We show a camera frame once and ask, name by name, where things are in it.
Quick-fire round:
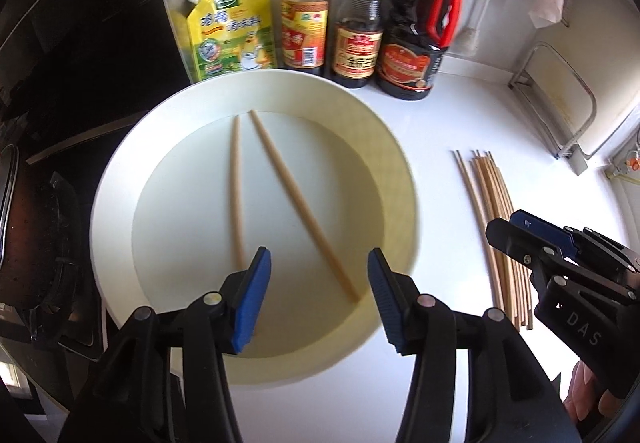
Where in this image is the person's right hand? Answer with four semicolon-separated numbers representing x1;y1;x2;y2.
562;359;623;426

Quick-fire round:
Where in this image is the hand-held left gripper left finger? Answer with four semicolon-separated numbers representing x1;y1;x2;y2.
60;245;273;443

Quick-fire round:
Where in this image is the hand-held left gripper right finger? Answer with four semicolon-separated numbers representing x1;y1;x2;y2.
367;247;583;443

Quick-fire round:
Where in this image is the thin wooden chopstick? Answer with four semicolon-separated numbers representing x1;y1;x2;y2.
248;109;362;303
230;116;247;265

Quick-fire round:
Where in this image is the white round bowl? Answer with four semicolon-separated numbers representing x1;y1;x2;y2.
90;69;418;386

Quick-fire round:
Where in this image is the black gas stove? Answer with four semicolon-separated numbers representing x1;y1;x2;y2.
0;268;112;366

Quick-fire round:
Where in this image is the slim soy sauce bottle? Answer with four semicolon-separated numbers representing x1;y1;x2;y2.
331;0;396;89

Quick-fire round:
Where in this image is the metal wire rack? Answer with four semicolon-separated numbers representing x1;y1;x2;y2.
509;42;598;174

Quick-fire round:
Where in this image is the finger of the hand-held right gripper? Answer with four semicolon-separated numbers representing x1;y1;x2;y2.
509;209;640;275
486;217;632;297

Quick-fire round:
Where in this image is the pile of wooden chopsticks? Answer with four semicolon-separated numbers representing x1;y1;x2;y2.
452;149;536;333

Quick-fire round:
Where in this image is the yellow cap vinegar bottle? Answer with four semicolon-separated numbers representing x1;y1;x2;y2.
279;0;335;78

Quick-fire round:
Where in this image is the yellow seasoning pouch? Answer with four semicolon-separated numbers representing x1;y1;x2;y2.
170;0;278;83

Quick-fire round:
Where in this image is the large red handle sauce bottle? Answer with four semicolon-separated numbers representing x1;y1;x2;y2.
376;0;465;101

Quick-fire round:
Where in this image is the stainless range hood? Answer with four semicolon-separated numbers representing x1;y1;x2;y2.
0;0;193;164

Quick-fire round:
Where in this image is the dark cooking pot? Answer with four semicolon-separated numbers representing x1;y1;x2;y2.
0;146;83;309

